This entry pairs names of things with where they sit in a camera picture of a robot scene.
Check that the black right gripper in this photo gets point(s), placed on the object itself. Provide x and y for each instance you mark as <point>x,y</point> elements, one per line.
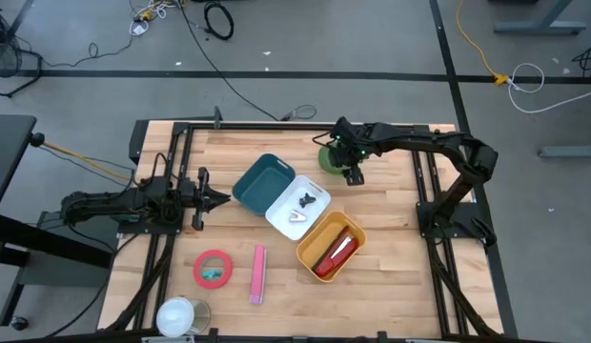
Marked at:
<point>350,138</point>

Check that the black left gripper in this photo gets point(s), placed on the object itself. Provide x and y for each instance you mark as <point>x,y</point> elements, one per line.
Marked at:
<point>200,197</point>

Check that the green tape roll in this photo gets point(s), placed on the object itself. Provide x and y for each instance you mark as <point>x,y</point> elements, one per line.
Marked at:
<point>324,162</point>

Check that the black staple remover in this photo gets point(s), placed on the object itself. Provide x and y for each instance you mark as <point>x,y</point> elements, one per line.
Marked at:
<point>307,200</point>

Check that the teal staple remover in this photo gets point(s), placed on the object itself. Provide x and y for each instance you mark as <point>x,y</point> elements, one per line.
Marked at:
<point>211,274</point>

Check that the red tape roll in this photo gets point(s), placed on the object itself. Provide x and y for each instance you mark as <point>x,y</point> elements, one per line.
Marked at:
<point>198,276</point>

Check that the silver staple remover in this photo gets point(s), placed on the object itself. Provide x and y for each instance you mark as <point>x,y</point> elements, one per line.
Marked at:
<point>298,217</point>

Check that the pink and white stapler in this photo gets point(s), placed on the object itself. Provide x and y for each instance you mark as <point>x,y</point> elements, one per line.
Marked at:
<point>258,274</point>

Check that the red stapler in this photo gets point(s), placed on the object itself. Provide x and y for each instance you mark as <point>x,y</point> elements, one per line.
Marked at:
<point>331,264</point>

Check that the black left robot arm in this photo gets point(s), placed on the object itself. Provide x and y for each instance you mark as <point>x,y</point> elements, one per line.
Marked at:
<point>109,202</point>

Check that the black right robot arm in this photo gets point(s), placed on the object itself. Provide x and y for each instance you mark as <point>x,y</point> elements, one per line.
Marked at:
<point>419,138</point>

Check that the teal plastic bin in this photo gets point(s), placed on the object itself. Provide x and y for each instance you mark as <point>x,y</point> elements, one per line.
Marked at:
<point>262,186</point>

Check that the white plastic bin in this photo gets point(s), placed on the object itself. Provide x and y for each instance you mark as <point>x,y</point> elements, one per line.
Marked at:
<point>286,224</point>

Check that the black table clamp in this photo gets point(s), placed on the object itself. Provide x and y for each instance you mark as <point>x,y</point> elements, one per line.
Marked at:
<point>382,337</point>
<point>213,334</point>
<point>218,116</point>

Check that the yellow plastic bin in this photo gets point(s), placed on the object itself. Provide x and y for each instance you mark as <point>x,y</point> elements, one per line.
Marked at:
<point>319,238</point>

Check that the white lamp on metal base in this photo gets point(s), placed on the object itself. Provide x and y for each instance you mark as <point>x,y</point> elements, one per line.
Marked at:
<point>174,316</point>

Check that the black desk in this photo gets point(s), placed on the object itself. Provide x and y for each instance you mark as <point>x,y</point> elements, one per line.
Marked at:
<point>9,157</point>

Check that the black floor fan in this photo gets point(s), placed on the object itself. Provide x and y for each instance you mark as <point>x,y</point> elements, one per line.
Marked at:
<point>5,57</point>

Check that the black aluminium rig frame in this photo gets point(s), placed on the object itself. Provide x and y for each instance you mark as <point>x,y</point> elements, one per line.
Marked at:
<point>300,127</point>

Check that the silver aluminium bracket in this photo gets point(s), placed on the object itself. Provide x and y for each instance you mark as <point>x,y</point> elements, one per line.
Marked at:
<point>167,339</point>

